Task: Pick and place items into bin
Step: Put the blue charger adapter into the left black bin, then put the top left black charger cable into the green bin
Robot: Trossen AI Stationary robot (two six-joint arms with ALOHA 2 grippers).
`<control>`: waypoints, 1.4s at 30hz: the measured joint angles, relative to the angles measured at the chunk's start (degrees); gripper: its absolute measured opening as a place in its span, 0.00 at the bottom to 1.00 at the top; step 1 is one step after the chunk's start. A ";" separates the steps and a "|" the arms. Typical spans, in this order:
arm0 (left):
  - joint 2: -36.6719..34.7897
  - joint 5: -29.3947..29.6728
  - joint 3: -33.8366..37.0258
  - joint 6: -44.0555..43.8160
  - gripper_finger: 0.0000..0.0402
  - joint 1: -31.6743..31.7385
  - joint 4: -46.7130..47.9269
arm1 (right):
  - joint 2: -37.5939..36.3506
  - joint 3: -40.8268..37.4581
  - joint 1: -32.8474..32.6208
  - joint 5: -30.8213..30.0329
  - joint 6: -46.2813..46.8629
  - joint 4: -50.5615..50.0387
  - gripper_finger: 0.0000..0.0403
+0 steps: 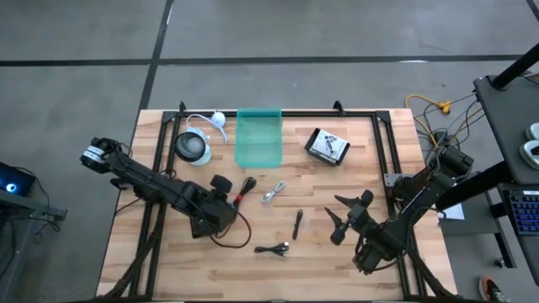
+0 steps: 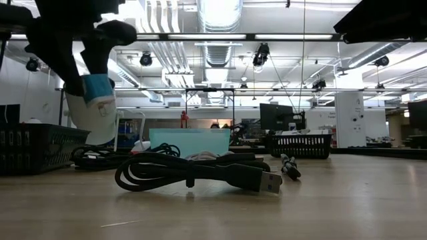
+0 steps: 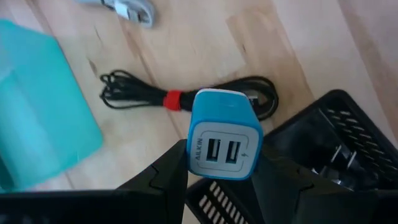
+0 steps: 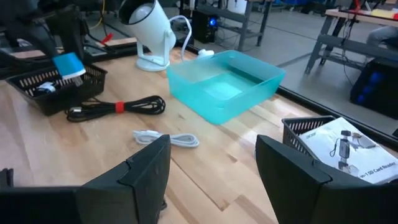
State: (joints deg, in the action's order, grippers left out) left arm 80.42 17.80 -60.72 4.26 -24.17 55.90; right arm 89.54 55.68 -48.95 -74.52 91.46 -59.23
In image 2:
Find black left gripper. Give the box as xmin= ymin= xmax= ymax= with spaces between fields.
xmin=25 ymin=0 xmax=138 ymax=97

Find teal and white packet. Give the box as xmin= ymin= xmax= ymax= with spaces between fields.
xmin=81 ymin=73 xmax=118 ymax=118

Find thin black cable bundle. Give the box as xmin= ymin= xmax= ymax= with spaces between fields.
xmin=70 ymin=143 xmax=181 ymax=172

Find thick black USB cable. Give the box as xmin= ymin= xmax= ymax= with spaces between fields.
xmin=115 ymin=152 xmax=284 ymax=195

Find short braided cable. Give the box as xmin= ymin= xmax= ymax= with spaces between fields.
xmin=280 ymin=153 xmax=302 ymax=182

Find teal translucent plastic bin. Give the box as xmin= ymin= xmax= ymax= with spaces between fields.
xmin=149 ymin=128 xmax=231 ymax=159

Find black vertical pole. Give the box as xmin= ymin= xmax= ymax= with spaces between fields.
xmin=59 ymin=87 xmax=65 ymax=126

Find white cylindrical lamp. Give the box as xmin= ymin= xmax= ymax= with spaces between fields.
xmin=63 ymin=77 xmax=121 ymax=147

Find black flat screen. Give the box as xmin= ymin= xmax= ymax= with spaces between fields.
xmin=0 ymin=104 xmax=21 ymax=125

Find large black slotted basket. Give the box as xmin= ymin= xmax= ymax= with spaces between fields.
xmin=0 ymin=122 xmax=91 ymax=177

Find white gadget with loop stand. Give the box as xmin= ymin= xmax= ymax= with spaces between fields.
xmin=115 ymin=109 xmax=151 ymax=155

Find black computer monitor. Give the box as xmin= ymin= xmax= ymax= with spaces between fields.
xmin=260 ymin=103 xmax=306 ymax=133

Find small black slotted basket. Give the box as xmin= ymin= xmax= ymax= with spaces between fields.
xmin=266 ymin=133 xmax=334 ymax=160

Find white pillar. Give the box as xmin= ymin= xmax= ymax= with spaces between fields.
xmin=334 ymin=91 xmax=367 ymax=149

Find dark monitor at room edge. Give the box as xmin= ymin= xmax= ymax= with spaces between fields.
xmin=407 ymin=99 xmax=427 ymax=133

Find silver ceiling air duct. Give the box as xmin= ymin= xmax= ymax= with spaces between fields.
xmin=196 ymin=0 xmax=244 ymax=68

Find black overhead frame bar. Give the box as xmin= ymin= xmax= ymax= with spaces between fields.
xmin=9 ymin=33 xmax=345 ymax=43

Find black overhead camera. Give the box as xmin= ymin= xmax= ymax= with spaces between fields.
xmin=252 ymin=42 xmax=271 ymax=68

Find thin hanging cable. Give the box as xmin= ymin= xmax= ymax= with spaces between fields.
xmin=298 ymin=0 xmax=307 ymax=115

